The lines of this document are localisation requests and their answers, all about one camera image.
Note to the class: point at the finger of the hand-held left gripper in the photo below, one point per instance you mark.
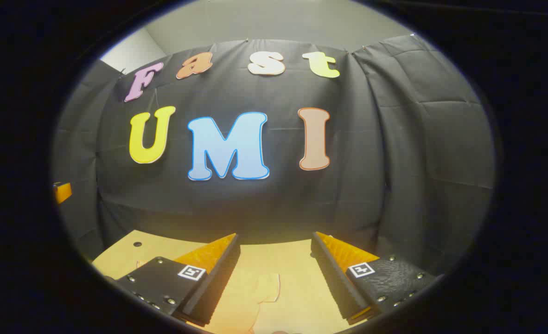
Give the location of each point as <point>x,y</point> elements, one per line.
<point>63,192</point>

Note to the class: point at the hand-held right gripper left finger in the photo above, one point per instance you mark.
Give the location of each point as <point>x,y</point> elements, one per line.
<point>218,278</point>

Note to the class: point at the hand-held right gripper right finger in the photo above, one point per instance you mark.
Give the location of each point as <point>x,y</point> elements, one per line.
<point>334,278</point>

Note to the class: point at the orange T-shirt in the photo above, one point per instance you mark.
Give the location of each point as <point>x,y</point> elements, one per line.
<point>248,306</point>

